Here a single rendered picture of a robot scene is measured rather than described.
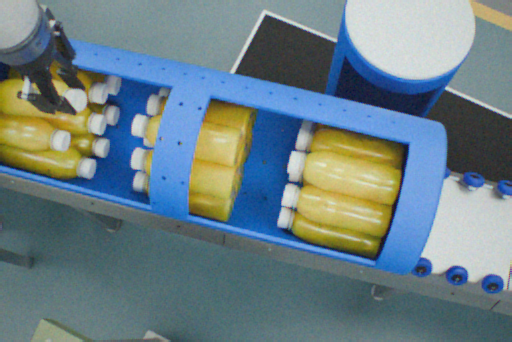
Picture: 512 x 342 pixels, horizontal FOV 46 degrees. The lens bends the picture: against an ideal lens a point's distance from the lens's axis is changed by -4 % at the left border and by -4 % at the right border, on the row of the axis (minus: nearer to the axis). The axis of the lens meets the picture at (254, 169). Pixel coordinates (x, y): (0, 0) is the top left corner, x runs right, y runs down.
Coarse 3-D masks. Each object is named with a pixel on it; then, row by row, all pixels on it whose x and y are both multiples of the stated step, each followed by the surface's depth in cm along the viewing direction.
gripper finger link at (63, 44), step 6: (60, 24) 90; (60, 30) 90; (60, 36) 91; (66, 36) 93; (60, 42) 93; (66, 42) 94; (60, 48) 95; (66, 48) 94; (72, 48) 96; (72, 54) 97
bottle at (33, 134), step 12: (0, 120) 112; (12, 120) 112; (24, 120) 112; (36, 120) 113; (0, 132) 112; (12, 132) 112; (24, 132) 112; (36, 132) 112; (48, 132) 113; (0, 144) 115; (12, 144) 113; (24, 144) 112; (36, 144) 112; (48, 144) 113
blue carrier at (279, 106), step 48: (96, 48) 110; (144, 96) 127; (192, 96) 102; (240, 96) 103; (288, 96) 105; (192, 144) 100; (288, 144) 126; (432, 144) 100; (96, 192) 111; (240, 192) 125; (432, 192) 97; (288, 240) 108; (384, 240) 120
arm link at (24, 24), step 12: (0, 0) 66; (12, 0) 68; (24, 0) 70; (0, 12) 67; (12, 12) 69; (24, 12) 71; (36, 12) 75; (0, 24) 69; (12, 24) 70; (24, 24) 72; (0, 36) 71; (12, 36) 72; (24, 36) 75; (0, 48) 75
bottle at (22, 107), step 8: (8, 80) 111; (16, 80) 110; (56, 80) 106; (0, 88) 110; (8, 88) 109; (16, 88) 108; (56, 88) 104; (64, 88) 105; (0, 96) 109; (8, 96) 108; (16, 96) 107; (0, 104) 110; (8, 104) 109; (16, 104) 108; (24, 104) 106; (8, 112) 111; (16, 112) 110; (24, 112) 108; (32, 112) 107; (40, 112) 106; (56, 112) 105
